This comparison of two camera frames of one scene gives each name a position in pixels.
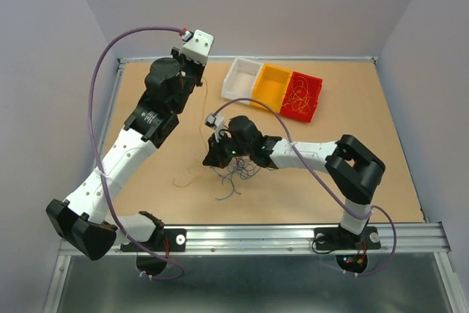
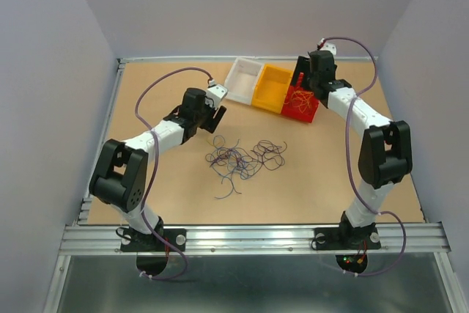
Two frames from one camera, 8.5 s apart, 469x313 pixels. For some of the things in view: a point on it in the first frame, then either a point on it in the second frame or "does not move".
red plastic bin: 302,95 does not move
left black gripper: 198,67 -> 215,119
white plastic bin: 241,80 does not move
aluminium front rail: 430,238 does not move
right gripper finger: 218,158 -> 303,65
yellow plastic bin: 270,86 does not move
